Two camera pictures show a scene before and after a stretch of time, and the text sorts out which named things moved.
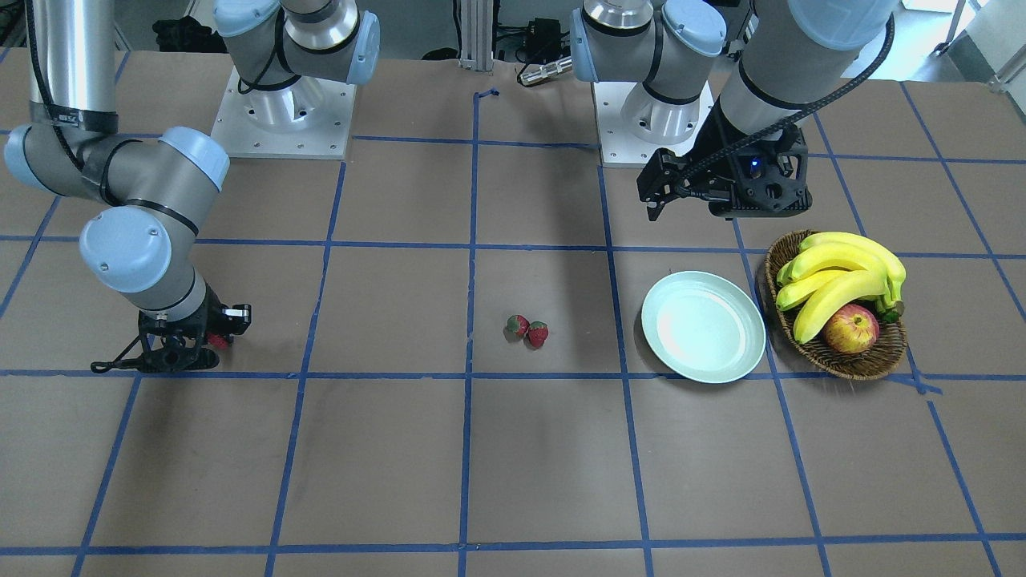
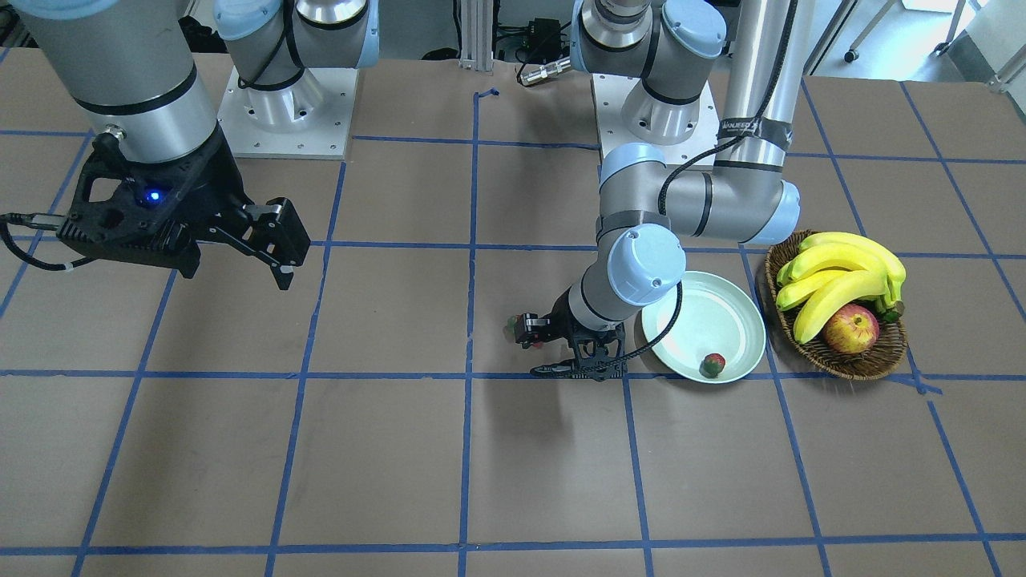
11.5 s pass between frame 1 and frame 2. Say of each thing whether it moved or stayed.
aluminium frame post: stayed
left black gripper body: moved
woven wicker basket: stayed
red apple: stayed
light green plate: stayed
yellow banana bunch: stayed
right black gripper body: moved
